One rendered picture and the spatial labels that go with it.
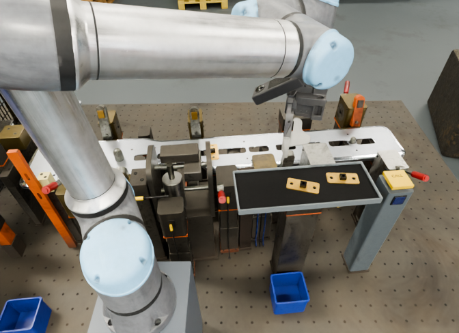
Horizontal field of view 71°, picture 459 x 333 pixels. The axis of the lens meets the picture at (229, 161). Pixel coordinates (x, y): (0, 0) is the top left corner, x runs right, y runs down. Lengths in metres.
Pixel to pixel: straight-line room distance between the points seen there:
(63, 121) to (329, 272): 1.03
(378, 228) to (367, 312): 0.31
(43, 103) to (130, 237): 0.25
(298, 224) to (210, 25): 0.68
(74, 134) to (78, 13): 0.24
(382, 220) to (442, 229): 0.54
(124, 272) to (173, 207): 0.40
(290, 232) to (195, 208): 0.31
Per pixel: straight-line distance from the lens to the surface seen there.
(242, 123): 1.83
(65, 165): 0.57
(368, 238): 1.12
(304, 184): 0.87
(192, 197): 1.10
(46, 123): 0.52
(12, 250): 1.46
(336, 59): 0.46
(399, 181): 0.98
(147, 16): 0.36
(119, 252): 0.58
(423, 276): 1.40
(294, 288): 1.23
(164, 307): 0.72
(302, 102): 0.70
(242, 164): 1.14
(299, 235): 1.00
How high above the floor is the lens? 1.80
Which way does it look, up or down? 44 degrees down
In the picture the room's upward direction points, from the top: 1 degrees counter-clockwise
